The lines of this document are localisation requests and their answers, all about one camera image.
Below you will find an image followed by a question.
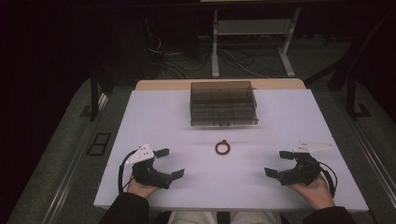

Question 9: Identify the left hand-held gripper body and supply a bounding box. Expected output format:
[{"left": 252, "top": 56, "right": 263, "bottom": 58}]
[{"left": 125, "top": 142, "right": 173, "bottom": 190}]

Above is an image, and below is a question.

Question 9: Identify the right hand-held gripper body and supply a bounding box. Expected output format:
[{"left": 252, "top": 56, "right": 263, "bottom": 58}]
[{"left": 276, "top": 140, "right": 336, "bottom": 187}]

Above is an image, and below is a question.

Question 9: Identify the person's left hand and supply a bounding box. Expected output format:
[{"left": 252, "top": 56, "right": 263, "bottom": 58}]
[{"left": 126, "top": 175, "right": 161, "bottom": 200}]

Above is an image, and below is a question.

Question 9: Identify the person's right hand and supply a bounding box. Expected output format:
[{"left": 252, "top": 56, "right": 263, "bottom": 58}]
[{"left": 287, "top": 173, "right": 337, "bottom": 211}]

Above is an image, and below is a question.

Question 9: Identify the person's left leg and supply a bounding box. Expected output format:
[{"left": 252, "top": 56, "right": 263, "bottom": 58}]
[{"left": 167, "top": 210, "right": 219, "bottom": 224}]

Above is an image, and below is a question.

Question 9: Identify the person's leg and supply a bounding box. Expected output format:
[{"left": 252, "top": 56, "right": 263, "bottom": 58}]
[
  {"left": 229, "top": 211, "right": 282, "bottom": 224},
  {"left": 167, "top": 210, "right": 219, "bottom": 224}
]

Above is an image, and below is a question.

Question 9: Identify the person's right leg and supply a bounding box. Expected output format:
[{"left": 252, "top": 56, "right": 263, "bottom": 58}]
[{"left": 229, "top": 211, "right": 282, "bottom": 224}]

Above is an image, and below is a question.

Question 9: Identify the dark translucent drawer box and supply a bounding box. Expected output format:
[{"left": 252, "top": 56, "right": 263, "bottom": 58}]
[{"left": 190, "top": 80, "right": 260, "bottom": 127}]

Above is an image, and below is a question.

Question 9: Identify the black metal stand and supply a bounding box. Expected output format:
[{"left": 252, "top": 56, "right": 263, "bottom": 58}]
[
  {"left": 303, "top": 8, "right": 396, "bottom": 121},
  {"left": 79, "top": 69, "right": 114, "bottom": 123}
]

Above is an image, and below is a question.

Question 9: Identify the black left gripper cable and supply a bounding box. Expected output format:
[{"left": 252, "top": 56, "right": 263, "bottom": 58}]
[{"left": 117, "top": 149, "right": 138, "bottom": 194}]

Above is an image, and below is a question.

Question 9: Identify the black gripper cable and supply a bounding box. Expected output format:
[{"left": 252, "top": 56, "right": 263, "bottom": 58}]
[
  {"left": 318, "top": 161, "right": 339, "bottom": 200},
  {"left": 117, "top": 149, "right": 138, "bottom": 194}
]

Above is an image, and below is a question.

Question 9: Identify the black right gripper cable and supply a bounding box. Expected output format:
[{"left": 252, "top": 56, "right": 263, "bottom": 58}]
[{"left": 318, "top": 161, "right": 339, "bottom": 200}]

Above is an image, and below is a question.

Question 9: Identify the brown ring bracelet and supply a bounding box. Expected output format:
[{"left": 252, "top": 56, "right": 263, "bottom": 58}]
[{"left": 214, "top": 139, "right": 232, "bottom": 156}]

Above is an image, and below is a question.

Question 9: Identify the black floor socket frame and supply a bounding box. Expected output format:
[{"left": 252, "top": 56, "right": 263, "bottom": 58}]
[{"left": 86, "top": 132, "right": 112, "bottom": 157}]

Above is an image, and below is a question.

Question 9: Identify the aluminium floor rail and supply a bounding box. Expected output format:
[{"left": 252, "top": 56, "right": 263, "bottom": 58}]
[
  {"left": 40, "top": 91, "right": 110, "bottom": 224},
  {"left": 337, "top": 92, "right": 396, "bottom": 203}
]

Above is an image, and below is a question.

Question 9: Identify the tangle of floor cables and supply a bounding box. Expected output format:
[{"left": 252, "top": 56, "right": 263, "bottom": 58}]
[{"left": 144, "top": 18, "right": 281, "bottom": 80}]

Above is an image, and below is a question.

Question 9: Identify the white metal desk frame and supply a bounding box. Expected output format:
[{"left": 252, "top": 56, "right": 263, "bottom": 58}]
[{"left": 210, "top": 7, "right": 302, "bottom": 78}]

